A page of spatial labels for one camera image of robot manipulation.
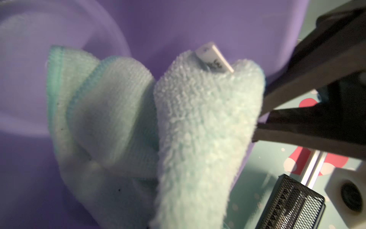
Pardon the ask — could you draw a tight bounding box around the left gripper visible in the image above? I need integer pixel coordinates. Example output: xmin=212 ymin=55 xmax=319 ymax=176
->
xmin=253 ymin=1 xmax=366 ymax=160

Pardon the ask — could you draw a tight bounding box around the light green cloth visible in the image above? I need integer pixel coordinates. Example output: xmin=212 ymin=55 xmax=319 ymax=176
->
xmin=47 ymin=46 xmax=266 ymax=229

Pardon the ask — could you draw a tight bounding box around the purple bucket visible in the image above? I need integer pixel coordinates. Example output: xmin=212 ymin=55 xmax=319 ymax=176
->
xmin=1 ymin=1 xmax=308 ymax=229

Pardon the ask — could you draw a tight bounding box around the black wire wall basket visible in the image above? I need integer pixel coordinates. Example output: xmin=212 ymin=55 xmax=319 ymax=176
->
xmin=255 ymin=174 xmax=326 ymax=229

